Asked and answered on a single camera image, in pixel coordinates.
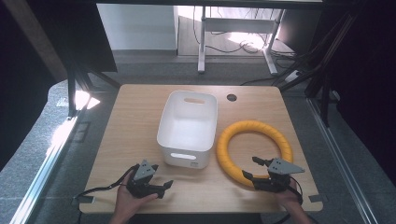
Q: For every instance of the white plastic bin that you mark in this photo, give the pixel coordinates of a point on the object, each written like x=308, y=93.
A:
x=186, y=130

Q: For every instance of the aluminium rail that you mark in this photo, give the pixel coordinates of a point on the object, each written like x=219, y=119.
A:
x=46, y=161
x=339, y=155

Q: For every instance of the person's right hand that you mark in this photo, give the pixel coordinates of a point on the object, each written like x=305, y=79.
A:
x=288, y=199

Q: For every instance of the person's left hand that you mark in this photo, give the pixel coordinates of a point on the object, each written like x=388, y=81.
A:
x=129, y=200

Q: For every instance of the black metal stand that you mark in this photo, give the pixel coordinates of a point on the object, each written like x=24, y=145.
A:
x=323, y=62

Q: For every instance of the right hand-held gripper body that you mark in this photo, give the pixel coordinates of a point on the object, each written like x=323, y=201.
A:
x=280, y=174

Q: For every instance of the white panel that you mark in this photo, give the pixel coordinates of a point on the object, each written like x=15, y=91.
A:
x=137, y=26

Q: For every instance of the grey tape piece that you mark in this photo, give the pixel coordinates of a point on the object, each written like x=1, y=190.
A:
x=84, y=199
x=317, y=198

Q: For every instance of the black tripod stand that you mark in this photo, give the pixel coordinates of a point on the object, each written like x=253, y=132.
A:
x=72, y=90

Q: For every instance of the white desk frame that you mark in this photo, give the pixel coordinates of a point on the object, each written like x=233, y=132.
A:
x=202, y=40

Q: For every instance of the white power strip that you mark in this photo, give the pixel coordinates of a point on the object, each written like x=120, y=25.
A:
x=293, y=76

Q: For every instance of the wooden beam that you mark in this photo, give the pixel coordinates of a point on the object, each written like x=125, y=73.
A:
x=34, y=37

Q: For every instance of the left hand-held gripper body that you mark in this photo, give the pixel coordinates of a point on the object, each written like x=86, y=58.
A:
x=144, y=174

